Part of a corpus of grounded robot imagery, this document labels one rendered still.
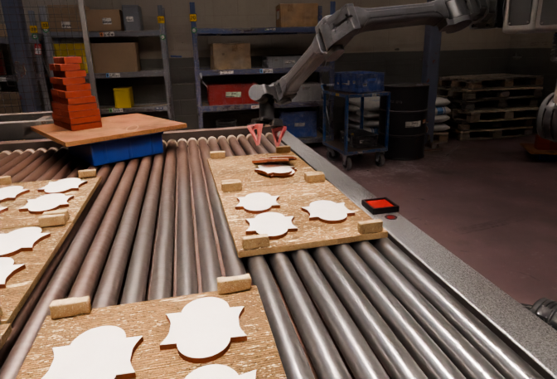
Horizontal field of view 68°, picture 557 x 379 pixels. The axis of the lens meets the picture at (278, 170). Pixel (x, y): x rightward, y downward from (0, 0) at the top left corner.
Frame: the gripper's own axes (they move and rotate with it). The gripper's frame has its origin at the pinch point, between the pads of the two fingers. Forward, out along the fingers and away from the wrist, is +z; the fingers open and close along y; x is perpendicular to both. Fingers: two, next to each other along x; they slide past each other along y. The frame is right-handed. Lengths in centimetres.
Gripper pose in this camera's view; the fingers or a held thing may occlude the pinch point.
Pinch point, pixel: (268, 143)
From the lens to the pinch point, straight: 155.0
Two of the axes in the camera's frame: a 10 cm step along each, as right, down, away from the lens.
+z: 0.3, 10.0, -0.6
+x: -6.7, 0.6, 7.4
